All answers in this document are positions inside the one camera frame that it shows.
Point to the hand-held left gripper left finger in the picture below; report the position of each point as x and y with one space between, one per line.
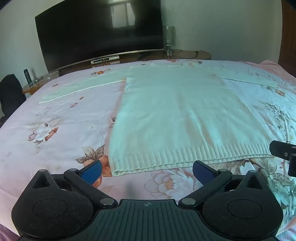
92 173

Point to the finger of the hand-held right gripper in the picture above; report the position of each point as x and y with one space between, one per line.
281 149

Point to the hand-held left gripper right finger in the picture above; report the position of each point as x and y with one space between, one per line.
203 173

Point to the white knitted sweater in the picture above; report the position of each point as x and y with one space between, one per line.
175 111

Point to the pink floral bedsheet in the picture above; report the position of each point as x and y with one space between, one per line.
57 120

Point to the eyeglasses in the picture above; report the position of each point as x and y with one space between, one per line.
38 80

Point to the silver set-top box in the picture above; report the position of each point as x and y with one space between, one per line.
105 59

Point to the brown wooden panel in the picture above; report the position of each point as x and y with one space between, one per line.
288 34

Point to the black jacket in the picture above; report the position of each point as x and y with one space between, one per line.
10 92

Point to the black thermos bottle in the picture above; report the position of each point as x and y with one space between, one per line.
27 77

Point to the wooden television cabinet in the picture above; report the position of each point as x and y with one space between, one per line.
138 56

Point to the glass table lamp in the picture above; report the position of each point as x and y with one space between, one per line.
168 37

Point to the black curved television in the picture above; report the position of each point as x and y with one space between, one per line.
92 30

